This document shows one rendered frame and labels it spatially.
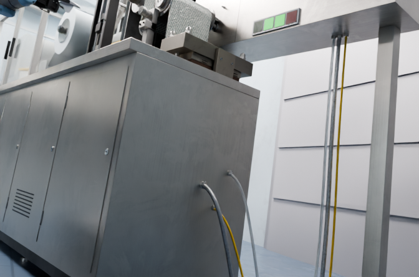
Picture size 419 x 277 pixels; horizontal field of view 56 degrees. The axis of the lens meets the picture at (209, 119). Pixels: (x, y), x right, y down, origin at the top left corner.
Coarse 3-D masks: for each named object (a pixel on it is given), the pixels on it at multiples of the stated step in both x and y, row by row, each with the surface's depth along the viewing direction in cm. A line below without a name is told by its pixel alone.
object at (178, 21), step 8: (168, 16) 171; (176, 16) 174; (184, 16) 177; (168, 24) 171; (176, 24) 174; (184, 24) 176; (192, 24) 180; (200, 24) 183; (168, 32) 170; (176, 32) 173; (200, 32) 183; (208, 32) 186
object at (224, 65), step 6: (216, 54) 161; (222, 54) 162; (228, 54) 164; (216, 60) 160; (222, 60) 161; (228, 60) 164; (234, 60) 166; (216, 66) 159; (222, 66) 161; (228, 66) 164; (222, 72) 161; (228, 72) 164
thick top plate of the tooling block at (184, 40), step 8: (184, 32) 152; (168, 40) 159; (176, 40) 155; (184, 40) 151; (192, 40) 154; (200, 40) 156; (160, 48) 163; (168, 48) 158; (176, 48) 154; (184, 48) 152; (192, 48) 153; (200, 48) 156; (208, 48) 159; (216, 48) 162; (208, 56) 159; (240, 64) 172; (248, 64) 175; (248, 72) 175
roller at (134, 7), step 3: (144, 0) 193; (132, 3) 202; (141, 3) 195; (132, 6) 201; (135, 6) 198; (138, 6) 196; (132, 9) 200; (135, 9) 198; (135, 12) 198; (141, 15) 200
